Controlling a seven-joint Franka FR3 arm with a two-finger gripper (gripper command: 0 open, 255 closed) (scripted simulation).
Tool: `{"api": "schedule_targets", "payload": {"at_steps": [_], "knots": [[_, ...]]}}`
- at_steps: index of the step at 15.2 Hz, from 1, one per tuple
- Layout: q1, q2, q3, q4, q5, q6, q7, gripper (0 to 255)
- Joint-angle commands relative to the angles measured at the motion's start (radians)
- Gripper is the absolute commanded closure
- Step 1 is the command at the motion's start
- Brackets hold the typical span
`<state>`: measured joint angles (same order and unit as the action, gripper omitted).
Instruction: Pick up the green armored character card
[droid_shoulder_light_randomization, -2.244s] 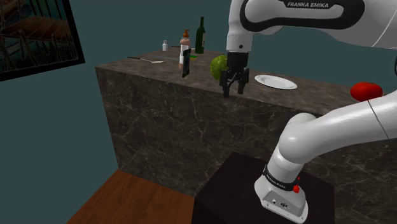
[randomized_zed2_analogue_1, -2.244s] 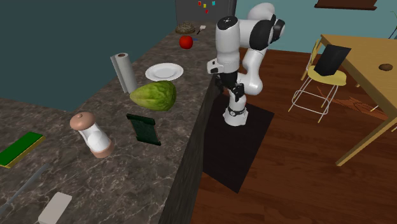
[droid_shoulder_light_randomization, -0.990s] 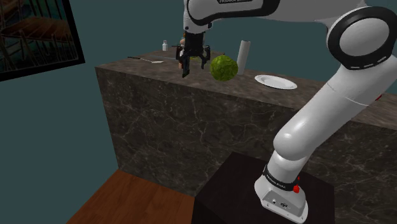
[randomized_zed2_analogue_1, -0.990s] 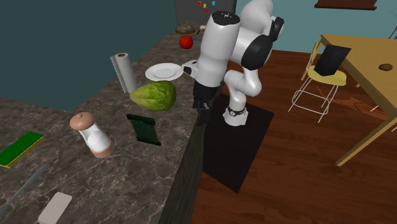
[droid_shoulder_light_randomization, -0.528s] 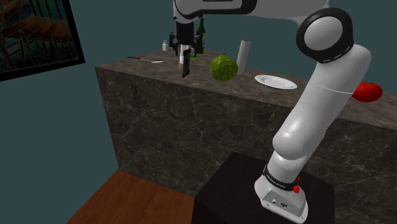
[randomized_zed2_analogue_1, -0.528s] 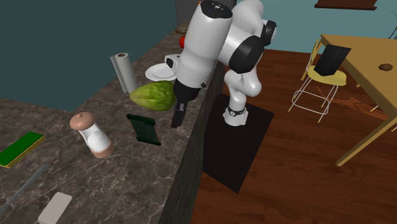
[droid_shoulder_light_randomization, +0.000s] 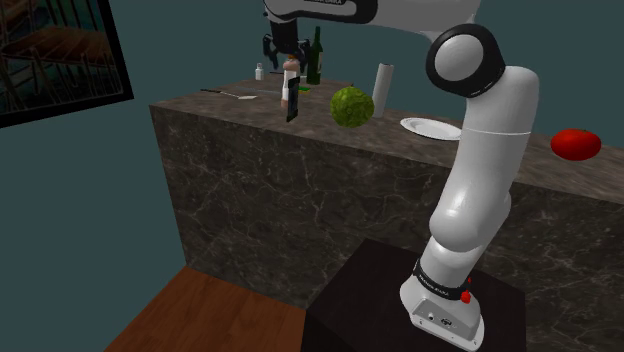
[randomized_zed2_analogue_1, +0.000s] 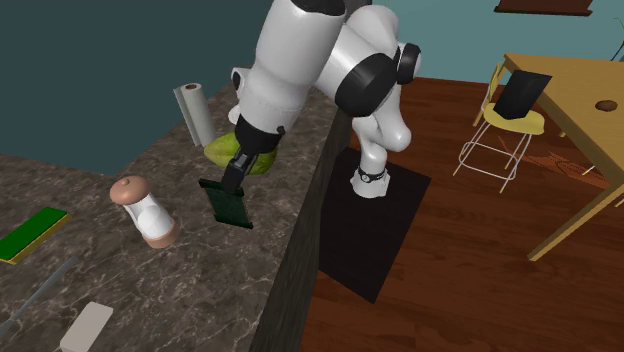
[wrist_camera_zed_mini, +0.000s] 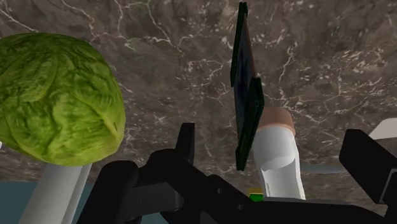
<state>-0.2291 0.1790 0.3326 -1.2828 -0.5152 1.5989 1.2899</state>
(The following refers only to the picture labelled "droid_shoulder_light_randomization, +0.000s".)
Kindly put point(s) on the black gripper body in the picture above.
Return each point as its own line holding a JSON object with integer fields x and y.
{"x": 284, "y": 36}

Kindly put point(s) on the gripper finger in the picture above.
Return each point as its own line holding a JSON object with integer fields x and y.
{"x": 267, "y": 48}
{"x": 304, "y": 51}

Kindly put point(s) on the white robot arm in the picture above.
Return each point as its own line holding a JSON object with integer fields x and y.
{"x": 480, "y": 161}

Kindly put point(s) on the dark green wine bottle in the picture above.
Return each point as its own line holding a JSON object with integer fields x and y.
{"x": 315, "y": 58}

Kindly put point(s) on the small white shaker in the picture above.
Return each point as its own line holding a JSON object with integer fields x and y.
{"x": 259, "y": 72}

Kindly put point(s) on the knife with grey blade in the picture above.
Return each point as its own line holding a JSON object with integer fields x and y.
{"x": 263, "y": 90}

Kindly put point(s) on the green lettuce head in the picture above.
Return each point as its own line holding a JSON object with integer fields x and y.
{"x": 351, "y": 107}

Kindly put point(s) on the white paper towel roll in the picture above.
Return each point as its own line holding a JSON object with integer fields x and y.
{"x": 382, "y": 90}

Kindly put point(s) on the marble kitchen counter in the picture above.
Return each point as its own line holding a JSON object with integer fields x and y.
{"x": 302, "y": 195}

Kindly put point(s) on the white plate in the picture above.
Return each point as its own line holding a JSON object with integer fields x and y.
{"x": 431, "y": 128}

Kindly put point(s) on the black robot stand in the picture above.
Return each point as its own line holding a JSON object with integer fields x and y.
{"x": 370, "y": 302}

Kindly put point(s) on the red tomato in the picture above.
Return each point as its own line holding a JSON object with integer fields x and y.
{"x": 576, "y": 144}

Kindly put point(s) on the dark framed wall picture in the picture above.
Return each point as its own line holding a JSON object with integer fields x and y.
{"x": 48, "y": 53}

